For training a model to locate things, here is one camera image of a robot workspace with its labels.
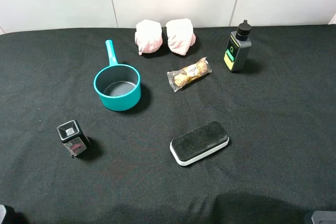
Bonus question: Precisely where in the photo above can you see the dark device bottom left corner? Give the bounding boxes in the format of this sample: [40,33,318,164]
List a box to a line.
[0,205,26,224]

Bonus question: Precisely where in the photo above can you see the black tablecloth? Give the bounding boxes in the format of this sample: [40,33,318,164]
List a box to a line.
[1,25,335,223]

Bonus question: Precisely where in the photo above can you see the black white board eraser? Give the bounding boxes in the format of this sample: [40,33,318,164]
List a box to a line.
[170,121,229,166]

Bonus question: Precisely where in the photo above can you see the grey bottle black cap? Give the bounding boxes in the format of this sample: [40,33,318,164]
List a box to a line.
[224,20,251,72]

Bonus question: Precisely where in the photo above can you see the small black tin box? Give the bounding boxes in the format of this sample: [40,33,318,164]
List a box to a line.
[57,120,91,157]

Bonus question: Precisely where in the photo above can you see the teal saucepan with handle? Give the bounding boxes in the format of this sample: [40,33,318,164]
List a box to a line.
[93,40,141,111]

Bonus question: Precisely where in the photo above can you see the grey device bottom right corner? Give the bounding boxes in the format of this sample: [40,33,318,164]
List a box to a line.
[304,211,336,224]

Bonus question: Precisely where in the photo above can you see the wrapped chocolate balls pack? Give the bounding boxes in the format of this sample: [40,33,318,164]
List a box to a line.
[167,57,212,92]

